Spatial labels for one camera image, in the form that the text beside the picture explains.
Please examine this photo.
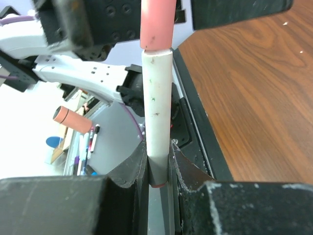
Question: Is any white pen pink tip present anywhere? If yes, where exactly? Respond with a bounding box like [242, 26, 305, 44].
[141, 49, 173, 188]

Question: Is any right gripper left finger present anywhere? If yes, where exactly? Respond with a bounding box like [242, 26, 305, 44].
[0, 141, 148, 235]

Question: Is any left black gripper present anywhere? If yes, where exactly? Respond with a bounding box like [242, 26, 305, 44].
[31, 0, 186, 62]

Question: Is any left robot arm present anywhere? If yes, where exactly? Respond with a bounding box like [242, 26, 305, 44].
[0, 0, 293, 117]

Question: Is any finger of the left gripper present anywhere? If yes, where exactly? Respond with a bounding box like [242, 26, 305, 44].
[191, 0, 293, 30]

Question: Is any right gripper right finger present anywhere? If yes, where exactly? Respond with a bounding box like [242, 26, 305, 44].
[169, 143, 313, 235]

